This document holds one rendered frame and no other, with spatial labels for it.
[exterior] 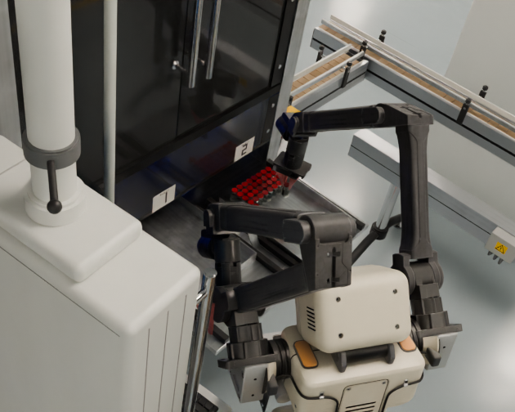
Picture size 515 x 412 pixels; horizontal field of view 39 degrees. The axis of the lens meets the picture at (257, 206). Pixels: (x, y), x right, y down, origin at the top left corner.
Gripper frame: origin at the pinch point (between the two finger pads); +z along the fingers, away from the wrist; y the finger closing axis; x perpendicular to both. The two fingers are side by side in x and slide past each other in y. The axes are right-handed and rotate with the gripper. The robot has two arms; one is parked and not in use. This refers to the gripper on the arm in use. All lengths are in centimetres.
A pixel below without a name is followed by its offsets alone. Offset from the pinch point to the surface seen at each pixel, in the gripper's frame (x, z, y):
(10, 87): 72, -61, 37
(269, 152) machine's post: -16.7, 5.7, 13.6
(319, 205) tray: -8.5, 10.2, -9.4
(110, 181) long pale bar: 56, -31, 25
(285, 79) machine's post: -17.8, -22.9, 13.8
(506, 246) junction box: -70, 46, -72
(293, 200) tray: -5.7, 10.2, -1.7
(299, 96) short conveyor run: -52, 6, 19
